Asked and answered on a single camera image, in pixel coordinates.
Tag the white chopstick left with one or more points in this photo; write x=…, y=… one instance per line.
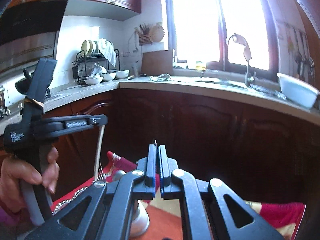
x=98, y=151

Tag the black range hood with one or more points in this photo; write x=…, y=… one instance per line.
x=31, y=18

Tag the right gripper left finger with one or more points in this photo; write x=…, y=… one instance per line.
x=145, y=186

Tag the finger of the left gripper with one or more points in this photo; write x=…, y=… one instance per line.
x=82, y=122

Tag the silver fork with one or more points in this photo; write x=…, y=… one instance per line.
x=100, y=175

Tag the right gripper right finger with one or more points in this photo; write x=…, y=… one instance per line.
x=171, y=177

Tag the chrome kitchen faucet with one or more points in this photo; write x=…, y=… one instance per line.
x=239, y=53

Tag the kitchen window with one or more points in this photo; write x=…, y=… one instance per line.
x=199, y=29

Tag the white basin on counter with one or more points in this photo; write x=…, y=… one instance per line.
x=298, y=91

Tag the steel utensil canister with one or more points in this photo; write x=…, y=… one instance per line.
x=129, y=218

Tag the wooden cutting board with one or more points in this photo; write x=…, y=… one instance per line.
x=155, y=63

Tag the black dish rack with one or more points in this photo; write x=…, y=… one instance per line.
x=85, y=65

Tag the dark wooden kitchen cabinets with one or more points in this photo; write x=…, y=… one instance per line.
x=263, y=155

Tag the person's left hand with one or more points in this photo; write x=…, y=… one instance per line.
x=13, y=170

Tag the white bowl on counter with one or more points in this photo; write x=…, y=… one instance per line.
x=93, y=81

